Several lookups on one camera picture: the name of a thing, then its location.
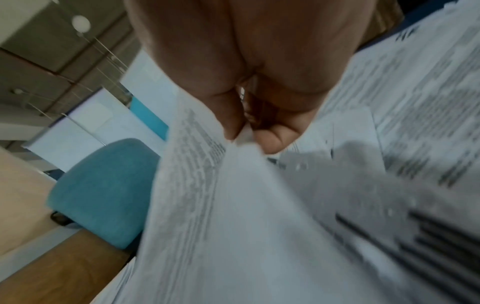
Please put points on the person's right hand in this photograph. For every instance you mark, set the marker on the person's right hand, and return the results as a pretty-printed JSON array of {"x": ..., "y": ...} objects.
[{"x": 255, "y": 47}]

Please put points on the pile of printed papers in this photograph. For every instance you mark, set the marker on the pile of printed papers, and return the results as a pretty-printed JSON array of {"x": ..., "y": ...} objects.
[{"x": 427, "y": 95}]

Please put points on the printed paper sheet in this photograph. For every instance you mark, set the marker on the printed paper sheet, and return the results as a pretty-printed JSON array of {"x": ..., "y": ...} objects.
[{"x": 225, "y": 237}]

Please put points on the white partition panel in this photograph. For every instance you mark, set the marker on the white partition panel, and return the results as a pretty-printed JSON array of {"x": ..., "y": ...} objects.
[{"x": 97, "y": 124}]

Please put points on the round ceiling lamp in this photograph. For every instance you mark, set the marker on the round ceiling lamp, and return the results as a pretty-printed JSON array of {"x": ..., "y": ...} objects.
[{"x": 81, "y": 24}]

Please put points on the teal cylindrical barrel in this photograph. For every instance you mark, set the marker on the teal cylindrical barrel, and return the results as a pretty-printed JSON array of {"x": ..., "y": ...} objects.
[{"x": 105, "y": 190}]

